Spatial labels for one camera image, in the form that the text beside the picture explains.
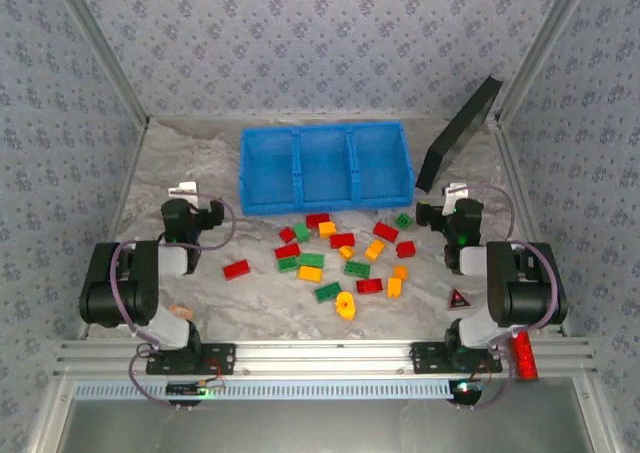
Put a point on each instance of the small green lego brick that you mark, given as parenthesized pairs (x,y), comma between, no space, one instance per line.
(403,221)
(301,231)
(287,263)

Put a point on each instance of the small red lego brick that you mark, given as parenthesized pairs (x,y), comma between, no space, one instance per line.
(406,248)
(287,234)

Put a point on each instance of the small yellow lego brick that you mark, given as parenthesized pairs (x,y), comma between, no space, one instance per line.
(346,252)
(400,272)
(394,287)
(327,229)

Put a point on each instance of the blue three-compartment plastic bin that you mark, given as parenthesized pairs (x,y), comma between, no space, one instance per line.
(325,168)

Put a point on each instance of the yellow round lego piece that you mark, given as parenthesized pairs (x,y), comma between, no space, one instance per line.
(345,306)

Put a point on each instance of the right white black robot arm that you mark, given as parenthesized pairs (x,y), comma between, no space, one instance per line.
(525,283)

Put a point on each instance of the black flat tray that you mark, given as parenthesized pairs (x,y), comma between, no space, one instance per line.
(457,138)

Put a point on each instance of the red triangle sign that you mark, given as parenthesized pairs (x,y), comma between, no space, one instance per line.
(459,302)

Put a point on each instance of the peach paper tag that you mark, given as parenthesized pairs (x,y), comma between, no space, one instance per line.
(181,311)

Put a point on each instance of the red glitter cylinder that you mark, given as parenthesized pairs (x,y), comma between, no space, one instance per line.
(522,355)

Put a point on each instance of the right controller board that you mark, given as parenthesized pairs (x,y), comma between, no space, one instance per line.
(465,390)

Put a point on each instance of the controller board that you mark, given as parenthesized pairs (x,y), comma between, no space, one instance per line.
(465,390)
(187,389)

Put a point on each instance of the left controller board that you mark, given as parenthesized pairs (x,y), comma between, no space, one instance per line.
(187,389)

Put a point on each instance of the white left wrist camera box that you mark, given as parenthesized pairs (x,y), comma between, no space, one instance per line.
(182,193)

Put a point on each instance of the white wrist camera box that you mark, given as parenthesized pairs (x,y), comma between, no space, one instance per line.
(182,193)
(457,190)

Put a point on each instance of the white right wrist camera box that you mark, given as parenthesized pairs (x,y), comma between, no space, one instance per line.
(457,190)

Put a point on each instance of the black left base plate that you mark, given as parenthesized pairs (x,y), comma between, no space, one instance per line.
(222,358)

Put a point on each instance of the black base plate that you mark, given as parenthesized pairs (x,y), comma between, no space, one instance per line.
(222,358)
(425,358)

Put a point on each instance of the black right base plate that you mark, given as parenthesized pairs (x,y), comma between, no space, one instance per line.
(425,358)

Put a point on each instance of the aluminium front rail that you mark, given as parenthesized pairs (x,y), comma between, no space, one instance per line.
(320,358)

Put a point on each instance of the aluminium frame post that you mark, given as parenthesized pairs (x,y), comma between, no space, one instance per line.
(541,48)
(105,48)

